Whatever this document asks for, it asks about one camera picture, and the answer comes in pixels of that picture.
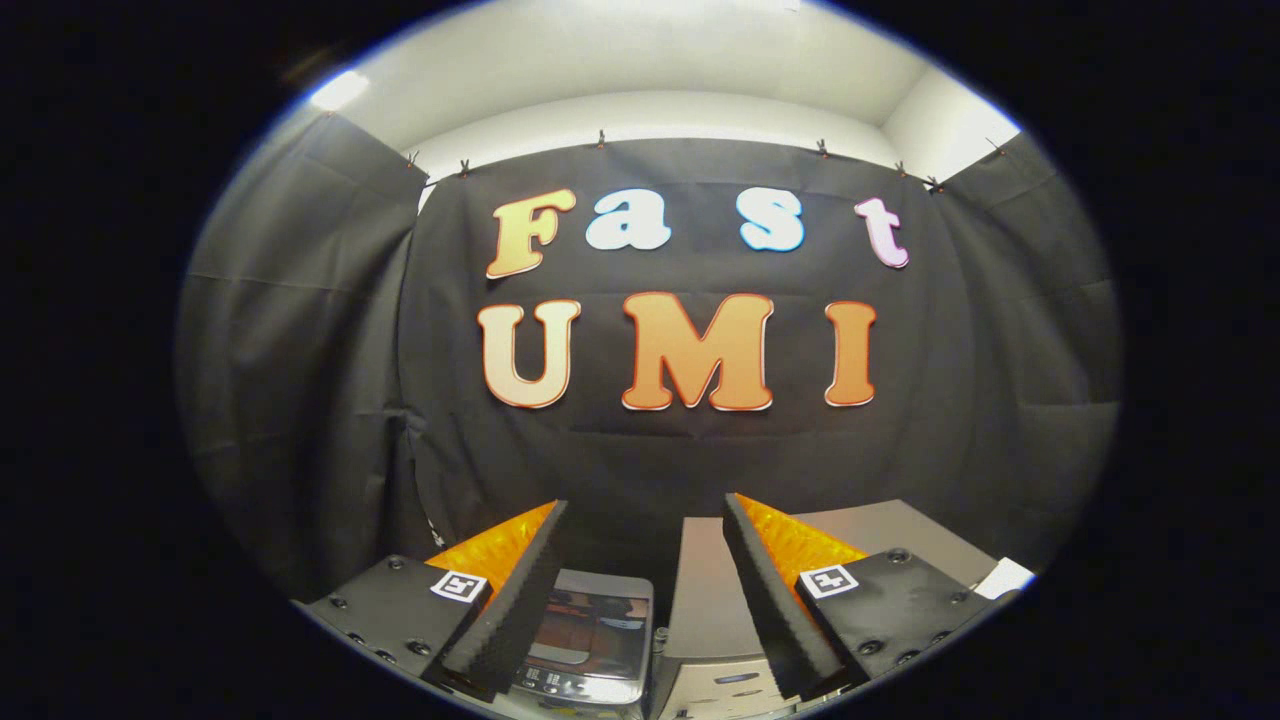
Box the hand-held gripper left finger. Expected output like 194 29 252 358
305 500 571 701

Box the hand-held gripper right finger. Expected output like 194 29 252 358
722 492 1001 701

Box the washing machine with dark lid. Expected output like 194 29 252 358
498 567 657 720

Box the grey cabinet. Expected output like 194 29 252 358
648 498 1001 720

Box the black backdrop cloth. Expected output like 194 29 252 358
175 110 1123 606

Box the white flat panel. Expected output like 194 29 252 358
972 557 1037 602

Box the ceiling light panel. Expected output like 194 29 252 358
308 68 371 113

